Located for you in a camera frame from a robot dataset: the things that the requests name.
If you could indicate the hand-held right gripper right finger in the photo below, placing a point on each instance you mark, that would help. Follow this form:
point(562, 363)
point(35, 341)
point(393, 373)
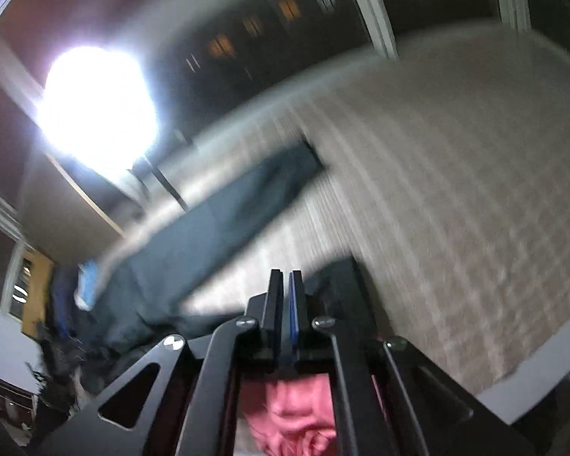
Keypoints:
point(295, 304)

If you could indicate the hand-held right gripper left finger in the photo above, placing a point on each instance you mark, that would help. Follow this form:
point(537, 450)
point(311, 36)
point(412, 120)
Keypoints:
point(276, 304)

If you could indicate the dark pants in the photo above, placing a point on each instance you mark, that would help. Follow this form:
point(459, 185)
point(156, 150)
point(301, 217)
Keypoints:
point(209, 237)

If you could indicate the pink cloth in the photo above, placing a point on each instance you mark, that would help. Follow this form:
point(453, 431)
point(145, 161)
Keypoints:
point(289, 413)

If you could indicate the light blue cloth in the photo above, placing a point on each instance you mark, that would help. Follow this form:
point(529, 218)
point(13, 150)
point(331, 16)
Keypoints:
point(88, 285)

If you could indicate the beige checkered blanket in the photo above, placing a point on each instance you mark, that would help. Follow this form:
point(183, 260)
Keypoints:
point(446, 190)

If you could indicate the dark cloth pile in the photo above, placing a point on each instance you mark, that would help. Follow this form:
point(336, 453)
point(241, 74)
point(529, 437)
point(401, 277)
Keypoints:
point(59, 342)

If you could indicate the bright lamp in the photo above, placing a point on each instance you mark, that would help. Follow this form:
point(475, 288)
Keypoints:
point(97, 109)

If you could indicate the dark window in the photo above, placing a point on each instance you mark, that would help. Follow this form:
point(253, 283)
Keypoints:
point(275, 33)

